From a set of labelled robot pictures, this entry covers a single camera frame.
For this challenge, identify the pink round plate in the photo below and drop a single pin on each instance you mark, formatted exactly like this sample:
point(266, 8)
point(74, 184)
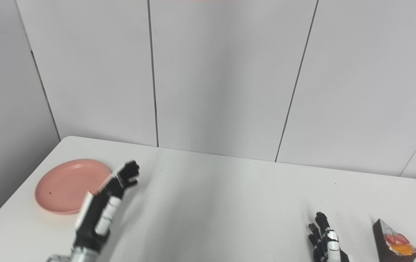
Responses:
point(66, 185)

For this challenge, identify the chocolate cake slice with fruit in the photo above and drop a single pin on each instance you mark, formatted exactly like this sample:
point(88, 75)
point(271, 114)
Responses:
point(384, 247)

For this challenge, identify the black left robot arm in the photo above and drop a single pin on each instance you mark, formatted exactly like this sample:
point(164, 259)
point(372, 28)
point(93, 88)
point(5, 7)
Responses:
point(82, 255)

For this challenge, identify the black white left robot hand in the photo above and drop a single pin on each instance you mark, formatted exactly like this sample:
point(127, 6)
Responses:
point(93, 218)

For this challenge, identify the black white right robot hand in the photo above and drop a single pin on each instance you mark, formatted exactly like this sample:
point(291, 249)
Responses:
point(326, 251)

